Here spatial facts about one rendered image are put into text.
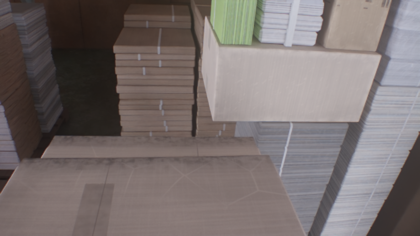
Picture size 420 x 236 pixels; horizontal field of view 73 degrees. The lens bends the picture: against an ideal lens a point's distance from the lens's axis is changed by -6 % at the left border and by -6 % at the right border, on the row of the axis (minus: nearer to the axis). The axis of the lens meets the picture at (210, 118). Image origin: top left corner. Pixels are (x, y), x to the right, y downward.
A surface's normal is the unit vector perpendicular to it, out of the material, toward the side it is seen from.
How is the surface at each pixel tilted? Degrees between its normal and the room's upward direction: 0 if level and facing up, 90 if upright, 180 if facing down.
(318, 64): 91
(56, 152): 0
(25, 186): 0
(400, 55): 90
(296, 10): 90
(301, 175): 90
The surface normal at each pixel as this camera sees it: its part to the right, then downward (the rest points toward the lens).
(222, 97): 0.11, 0.52
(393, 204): -0.99, 0.00
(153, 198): 0.07, -0.86
